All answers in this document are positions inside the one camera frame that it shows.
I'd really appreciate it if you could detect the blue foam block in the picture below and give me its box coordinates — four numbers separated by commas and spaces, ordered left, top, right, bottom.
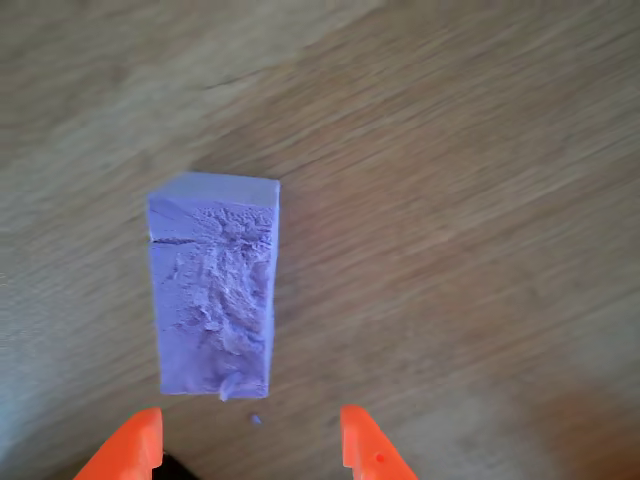
146, 171, 282, 403

